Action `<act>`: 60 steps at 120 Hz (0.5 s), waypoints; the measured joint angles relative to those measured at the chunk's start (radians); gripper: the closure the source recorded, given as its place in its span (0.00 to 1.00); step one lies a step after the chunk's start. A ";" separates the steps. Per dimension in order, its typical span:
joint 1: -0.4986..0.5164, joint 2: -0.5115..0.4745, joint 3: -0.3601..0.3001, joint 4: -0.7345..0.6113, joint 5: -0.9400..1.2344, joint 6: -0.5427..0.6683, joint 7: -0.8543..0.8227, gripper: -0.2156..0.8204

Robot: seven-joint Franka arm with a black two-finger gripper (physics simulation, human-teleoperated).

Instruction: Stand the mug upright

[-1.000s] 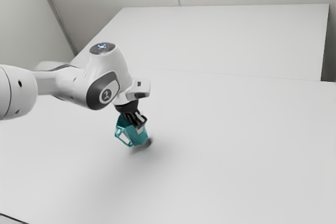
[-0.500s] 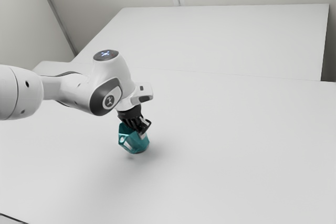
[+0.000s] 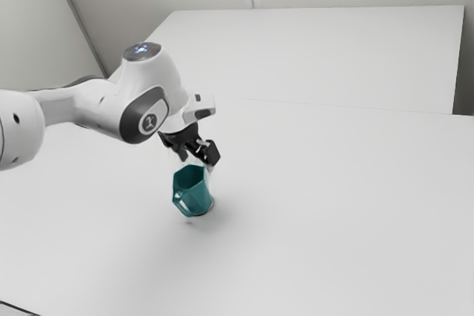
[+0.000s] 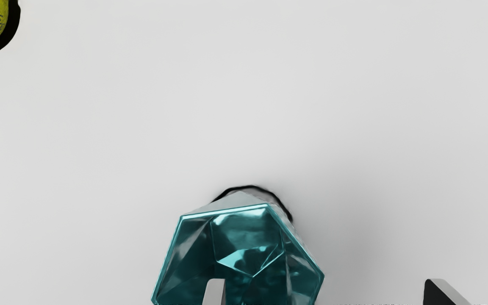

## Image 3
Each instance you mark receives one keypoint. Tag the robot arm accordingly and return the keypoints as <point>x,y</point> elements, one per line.
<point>129,90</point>

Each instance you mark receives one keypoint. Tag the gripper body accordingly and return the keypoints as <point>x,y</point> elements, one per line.
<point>180,139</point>

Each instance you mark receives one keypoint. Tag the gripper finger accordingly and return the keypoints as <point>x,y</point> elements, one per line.
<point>182,154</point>
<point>213,151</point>

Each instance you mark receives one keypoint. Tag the teal faceted mug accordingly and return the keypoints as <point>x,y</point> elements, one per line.
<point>194,191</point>

